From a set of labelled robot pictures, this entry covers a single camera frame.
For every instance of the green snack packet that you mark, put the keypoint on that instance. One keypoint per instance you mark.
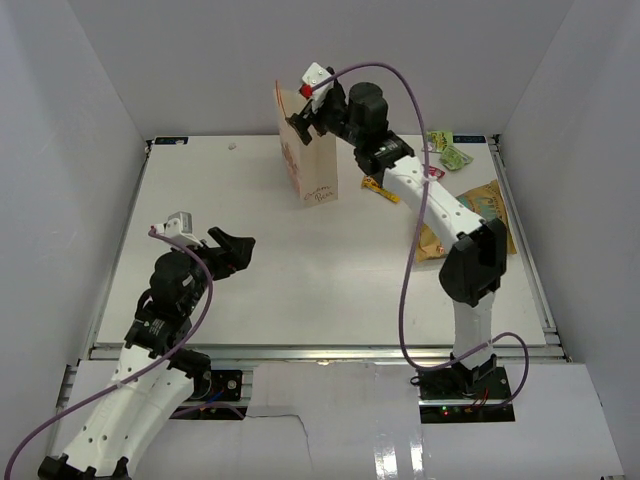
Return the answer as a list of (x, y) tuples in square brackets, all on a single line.
[(454, 159), (439, 140)]

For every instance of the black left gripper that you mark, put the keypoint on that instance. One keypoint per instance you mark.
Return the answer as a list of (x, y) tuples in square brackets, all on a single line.
[(234, 252)]

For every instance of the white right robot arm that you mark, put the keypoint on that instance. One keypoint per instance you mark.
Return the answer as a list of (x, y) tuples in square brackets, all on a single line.
[(476, 248)]

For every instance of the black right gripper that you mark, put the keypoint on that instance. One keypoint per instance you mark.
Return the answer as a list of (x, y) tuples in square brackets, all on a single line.
[(326, 102)]

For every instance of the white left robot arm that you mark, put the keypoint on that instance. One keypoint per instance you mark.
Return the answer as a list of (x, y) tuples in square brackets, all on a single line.
[(155, 372)]

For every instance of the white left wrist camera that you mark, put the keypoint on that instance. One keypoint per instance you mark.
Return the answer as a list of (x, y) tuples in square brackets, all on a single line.
[(179, 228)]

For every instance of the yellow m&m's candy packet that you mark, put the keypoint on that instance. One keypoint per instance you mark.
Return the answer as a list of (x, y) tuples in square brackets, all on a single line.
[(370, 184)]

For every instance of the white paper gift bag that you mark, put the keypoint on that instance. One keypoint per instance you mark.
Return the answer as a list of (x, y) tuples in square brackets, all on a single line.
[(312, 168)]

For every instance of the aluminium table edge rail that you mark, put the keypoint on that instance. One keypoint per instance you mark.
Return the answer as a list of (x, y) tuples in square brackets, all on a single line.
[(552, 350)]

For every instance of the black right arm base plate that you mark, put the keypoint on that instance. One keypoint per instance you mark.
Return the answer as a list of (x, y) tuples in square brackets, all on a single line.
[(448, 384)]

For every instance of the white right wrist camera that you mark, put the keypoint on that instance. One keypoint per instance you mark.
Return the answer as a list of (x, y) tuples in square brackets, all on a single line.
[(316, 77)]

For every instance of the pink snack packet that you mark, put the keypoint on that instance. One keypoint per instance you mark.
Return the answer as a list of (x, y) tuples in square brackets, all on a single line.
[(436, 172)]

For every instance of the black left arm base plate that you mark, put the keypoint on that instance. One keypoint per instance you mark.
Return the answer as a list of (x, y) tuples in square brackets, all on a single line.
[(218, 385)]

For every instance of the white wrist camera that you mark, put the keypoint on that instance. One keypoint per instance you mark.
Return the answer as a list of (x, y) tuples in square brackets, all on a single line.
[(316, 77), (179, 228)]

